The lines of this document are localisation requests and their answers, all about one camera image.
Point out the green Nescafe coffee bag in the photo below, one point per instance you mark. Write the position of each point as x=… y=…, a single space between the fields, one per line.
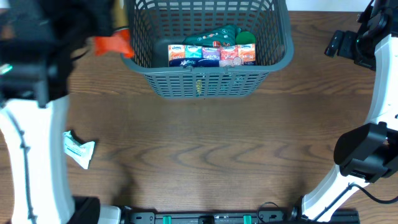
x=221 y=37

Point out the multicolour tissue pack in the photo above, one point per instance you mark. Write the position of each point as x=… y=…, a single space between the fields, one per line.
x=196 y=56

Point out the small teal white sachet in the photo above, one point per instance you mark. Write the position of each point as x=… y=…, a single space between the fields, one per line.
x=81 y=153

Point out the green lidded seasoning jar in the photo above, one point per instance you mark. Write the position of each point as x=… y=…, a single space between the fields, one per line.
x=245 y=38

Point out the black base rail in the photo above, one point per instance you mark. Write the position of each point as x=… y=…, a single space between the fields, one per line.
x=262 y=217

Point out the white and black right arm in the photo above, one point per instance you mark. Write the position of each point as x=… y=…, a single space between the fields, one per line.
x=366 y=154

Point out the grey plastic lattice basket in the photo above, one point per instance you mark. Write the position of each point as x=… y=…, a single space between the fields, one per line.
x=155 y=25

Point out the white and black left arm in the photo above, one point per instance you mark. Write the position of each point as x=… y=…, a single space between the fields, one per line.
x=38 y=41

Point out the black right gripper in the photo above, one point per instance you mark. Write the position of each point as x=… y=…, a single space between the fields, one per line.
x=337 y=43

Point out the orange spaghetti packet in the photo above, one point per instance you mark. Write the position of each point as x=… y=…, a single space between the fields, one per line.
x=119 y=42

